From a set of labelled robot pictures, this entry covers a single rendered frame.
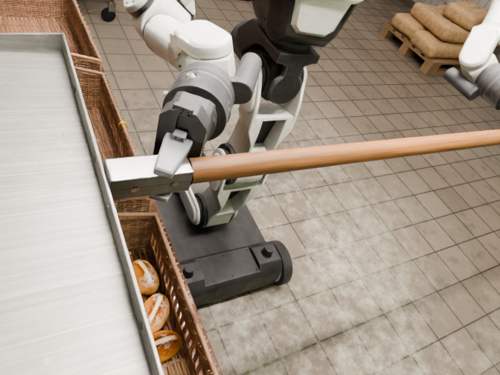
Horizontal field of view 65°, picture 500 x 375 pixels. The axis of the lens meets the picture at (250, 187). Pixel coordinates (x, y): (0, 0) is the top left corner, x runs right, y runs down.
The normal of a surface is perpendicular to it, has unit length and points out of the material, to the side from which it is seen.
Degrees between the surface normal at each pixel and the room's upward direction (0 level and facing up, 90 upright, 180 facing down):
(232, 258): 0
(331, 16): 90
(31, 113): 1
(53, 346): 1
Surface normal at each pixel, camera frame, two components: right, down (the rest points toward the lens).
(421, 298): 0.29, -0.66
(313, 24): 0.29, 0.75
